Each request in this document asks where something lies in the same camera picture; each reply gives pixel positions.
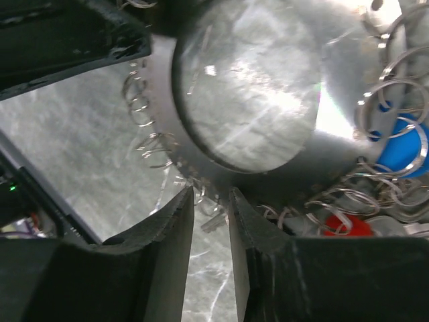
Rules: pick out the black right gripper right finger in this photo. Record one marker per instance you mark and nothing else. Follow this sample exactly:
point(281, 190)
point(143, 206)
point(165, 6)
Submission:
point(283, 278)

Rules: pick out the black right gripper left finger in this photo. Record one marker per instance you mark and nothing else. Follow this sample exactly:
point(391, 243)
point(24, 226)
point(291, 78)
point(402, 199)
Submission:
point(137, 275)

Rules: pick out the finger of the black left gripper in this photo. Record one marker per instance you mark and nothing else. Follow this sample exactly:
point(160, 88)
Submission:
point(43, 42)

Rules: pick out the red key tag on disc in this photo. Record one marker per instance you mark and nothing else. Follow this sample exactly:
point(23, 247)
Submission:
point(354, 227)

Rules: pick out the blue key tag on disc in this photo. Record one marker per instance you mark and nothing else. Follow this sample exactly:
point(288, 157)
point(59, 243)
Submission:
point(400, 151)

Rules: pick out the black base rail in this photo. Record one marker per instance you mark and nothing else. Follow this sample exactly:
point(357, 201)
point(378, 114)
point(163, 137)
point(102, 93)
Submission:
point(26, 194)

